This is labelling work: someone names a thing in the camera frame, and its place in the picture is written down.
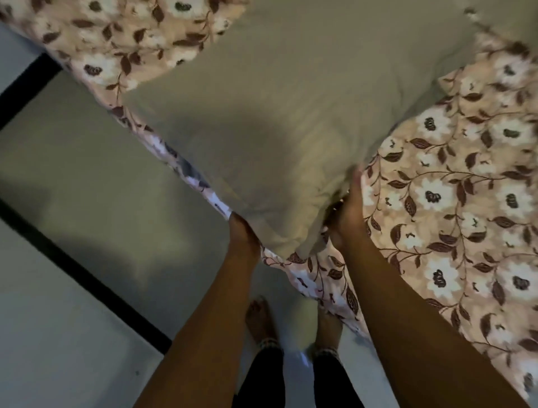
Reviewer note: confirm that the person's left hand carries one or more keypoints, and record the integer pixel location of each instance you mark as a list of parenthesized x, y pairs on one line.
[(243, 237)]

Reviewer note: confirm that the person's right hand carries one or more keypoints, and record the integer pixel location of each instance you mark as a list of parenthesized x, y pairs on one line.
[(346, 214)]

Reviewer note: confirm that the person's right thumb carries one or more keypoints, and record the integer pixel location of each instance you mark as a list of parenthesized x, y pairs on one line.
[(356, 185)]

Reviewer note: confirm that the grey-green pillow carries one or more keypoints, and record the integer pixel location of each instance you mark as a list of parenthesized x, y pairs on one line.
[(510, 19), (286, 122)]

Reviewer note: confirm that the person's left forearm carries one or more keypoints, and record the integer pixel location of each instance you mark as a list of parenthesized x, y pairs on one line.
[(197, 336)]

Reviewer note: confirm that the person's right forearm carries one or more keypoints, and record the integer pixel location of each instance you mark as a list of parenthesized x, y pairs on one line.
[(420, 328)]

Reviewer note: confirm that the floral bed sheet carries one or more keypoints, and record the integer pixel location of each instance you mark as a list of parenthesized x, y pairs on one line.
[(454, 189)]

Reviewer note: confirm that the person's right foot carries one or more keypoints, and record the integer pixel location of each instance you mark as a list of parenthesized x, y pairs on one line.
[(328, 332)]

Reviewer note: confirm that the person's foot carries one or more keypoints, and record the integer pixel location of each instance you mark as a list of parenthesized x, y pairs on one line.
[(259, 319), (328, 332)]

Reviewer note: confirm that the person's left foot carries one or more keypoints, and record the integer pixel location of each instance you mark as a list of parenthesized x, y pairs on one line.
[(259, 319)]

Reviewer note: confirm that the beaded anklet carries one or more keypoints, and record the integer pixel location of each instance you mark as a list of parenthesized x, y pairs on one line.
[(267, 343)]

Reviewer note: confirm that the black trousers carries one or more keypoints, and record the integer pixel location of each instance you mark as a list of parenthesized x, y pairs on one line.
[(294, 378)]

